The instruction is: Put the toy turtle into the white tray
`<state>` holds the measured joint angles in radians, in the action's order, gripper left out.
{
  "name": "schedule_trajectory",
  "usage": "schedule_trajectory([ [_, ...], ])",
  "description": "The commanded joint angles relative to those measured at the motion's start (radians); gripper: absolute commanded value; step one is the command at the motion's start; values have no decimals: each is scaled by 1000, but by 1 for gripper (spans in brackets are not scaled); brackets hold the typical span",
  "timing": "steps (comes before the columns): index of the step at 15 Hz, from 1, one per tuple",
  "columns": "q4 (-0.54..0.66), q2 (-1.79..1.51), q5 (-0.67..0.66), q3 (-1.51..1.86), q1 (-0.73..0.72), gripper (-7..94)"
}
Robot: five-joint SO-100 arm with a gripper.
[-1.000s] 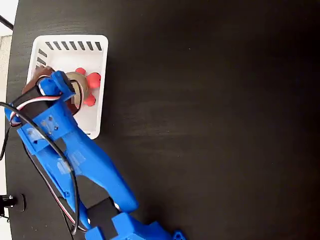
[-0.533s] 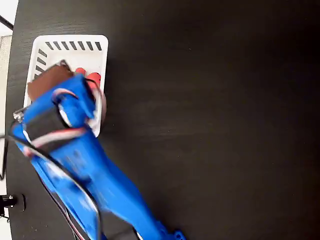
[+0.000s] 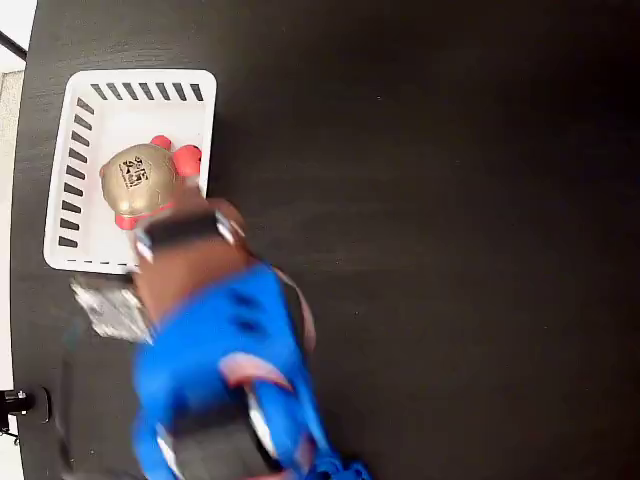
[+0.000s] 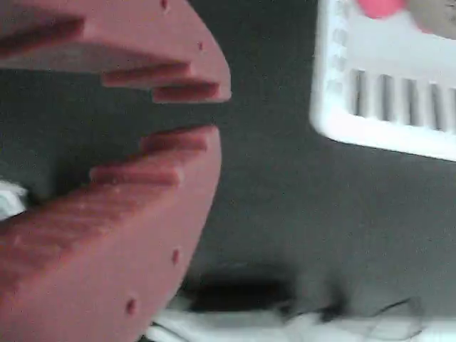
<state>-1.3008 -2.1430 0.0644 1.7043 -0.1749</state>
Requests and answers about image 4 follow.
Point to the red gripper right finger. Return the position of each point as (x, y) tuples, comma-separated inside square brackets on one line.
[(142, 42)]

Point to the white plastic basket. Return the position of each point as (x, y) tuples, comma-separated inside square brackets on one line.
[(377, 53)]

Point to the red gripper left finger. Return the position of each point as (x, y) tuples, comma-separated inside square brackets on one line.
[(107, 256)]

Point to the pink turtle toy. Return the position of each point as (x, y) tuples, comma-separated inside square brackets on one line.
[(377, 7)]

